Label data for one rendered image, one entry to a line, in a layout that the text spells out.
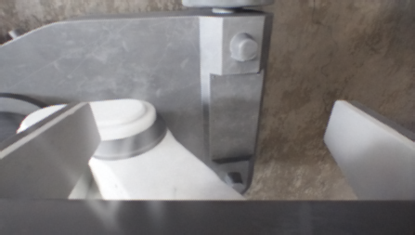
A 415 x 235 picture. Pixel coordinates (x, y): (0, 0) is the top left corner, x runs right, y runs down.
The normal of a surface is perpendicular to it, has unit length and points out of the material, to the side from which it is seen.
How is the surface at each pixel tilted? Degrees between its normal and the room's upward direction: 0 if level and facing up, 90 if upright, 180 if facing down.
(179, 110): 0
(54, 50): 0
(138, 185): 90
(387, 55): 0
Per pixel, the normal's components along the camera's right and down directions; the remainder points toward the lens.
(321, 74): 0.18, 0.50
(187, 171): -0.02, -0.86
